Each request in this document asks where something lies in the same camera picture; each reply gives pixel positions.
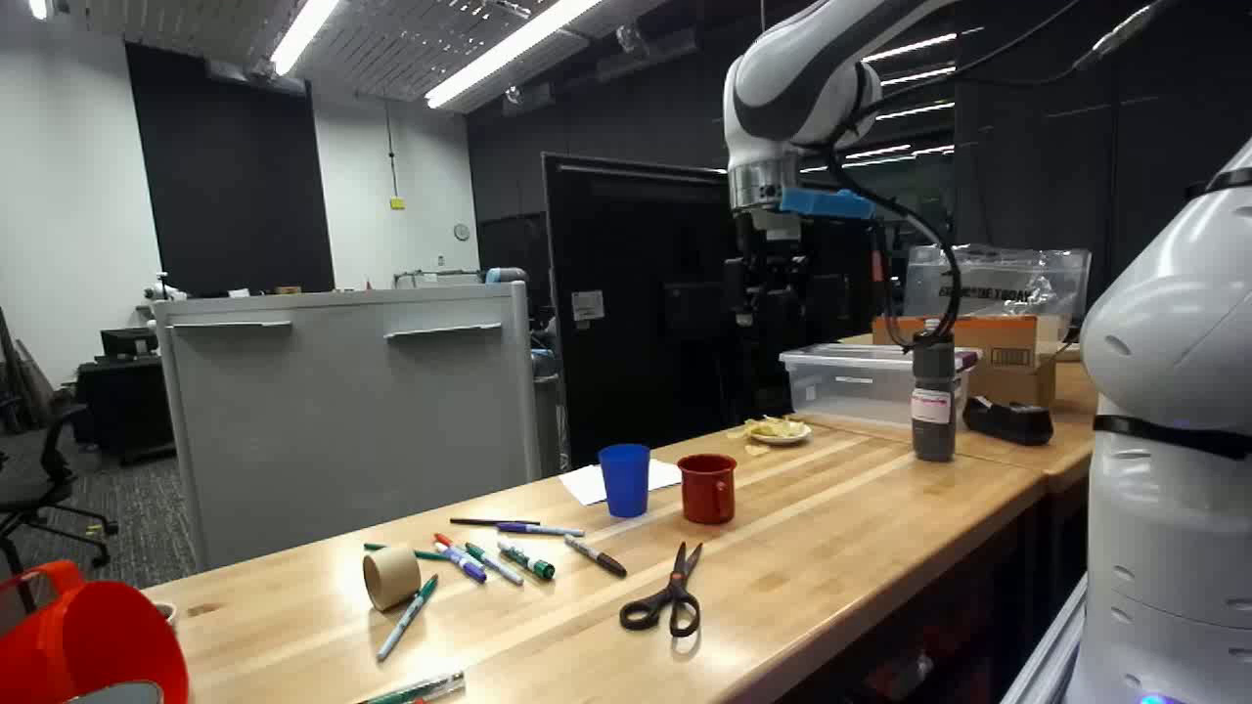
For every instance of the ceiling light strip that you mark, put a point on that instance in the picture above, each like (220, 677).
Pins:
(508, 47)
(304, 34)

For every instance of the clear plastic container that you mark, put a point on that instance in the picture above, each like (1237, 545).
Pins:
(999, 278)

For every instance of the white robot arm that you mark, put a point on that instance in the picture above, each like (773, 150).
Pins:
(1176, 456)

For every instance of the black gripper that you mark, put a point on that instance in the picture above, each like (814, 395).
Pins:
(784, 253)

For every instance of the brown tape roll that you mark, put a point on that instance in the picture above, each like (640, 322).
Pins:
(390, 578)

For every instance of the black Sharpie marker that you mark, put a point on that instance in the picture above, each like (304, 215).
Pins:
(596, 557)

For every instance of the blue Sharpie pen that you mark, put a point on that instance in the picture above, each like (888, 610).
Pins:
(540, 529)

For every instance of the black office chair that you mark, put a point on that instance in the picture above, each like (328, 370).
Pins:
(53, 484)

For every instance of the clear plastic bin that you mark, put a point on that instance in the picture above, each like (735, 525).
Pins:
(841, 385)

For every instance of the blue plastic cup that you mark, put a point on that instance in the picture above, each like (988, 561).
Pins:
(623, 477)

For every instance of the black cabinet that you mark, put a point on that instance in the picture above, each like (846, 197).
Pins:
(640, 315)

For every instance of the black tape dispenser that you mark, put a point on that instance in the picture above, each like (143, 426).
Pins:
(1005, 424)

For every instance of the black scissors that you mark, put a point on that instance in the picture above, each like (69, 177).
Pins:
(678, 592)

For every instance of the black drink bottle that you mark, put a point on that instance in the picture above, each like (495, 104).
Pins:
(932, 405)

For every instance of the black thin pen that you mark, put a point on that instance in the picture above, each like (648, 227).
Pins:
(476, 520)

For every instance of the white paper sheet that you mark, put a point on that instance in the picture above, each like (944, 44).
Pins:
(584, 486)

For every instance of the white marker green cap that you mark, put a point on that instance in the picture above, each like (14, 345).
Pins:
(495, 563)

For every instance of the red bag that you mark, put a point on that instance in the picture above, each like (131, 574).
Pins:
(90, 645)

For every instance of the red mug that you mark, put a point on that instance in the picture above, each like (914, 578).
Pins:
(707, 491)

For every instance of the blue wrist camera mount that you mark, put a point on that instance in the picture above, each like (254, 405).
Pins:
(825, 205)

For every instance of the blue marker with red end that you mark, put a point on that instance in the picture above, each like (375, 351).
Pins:
(463, 561)

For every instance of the large cardboard box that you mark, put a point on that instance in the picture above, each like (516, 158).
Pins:
(1001, 340)

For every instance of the plate with chips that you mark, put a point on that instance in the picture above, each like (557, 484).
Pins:
(778, 430)

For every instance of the green thin pen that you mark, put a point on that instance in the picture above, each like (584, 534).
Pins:
(433, 554)
(409, 618)

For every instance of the green Expo marker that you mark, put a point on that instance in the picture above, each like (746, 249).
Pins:
(528, 561)

